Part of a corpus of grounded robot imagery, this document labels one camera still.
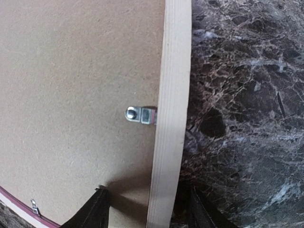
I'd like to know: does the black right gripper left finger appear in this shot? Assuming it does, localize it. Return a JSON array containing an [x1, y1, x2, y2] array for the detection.
[[60, 185, 110, 228]]

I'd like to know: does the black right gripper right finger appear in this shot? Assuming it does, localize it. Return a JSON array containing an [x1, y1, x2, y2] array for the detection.
[[189, 187, 237, 228]]

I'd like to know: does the brown fibreboard backing board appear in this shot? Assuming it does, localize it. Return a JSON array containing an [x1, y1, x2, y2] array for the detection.
[[0, 0, 165, 228]]

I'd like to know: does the metal turn clip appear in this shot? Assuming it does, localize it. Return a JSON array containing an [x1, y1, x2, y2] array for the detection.
[[125, 106, 157, 125], [30, 199, 41, 217]]

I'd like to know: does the wooden pink picture frame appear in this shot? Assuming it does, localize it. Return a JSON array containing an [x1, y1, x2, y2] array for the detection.
[[0, 0, 191, 228]]

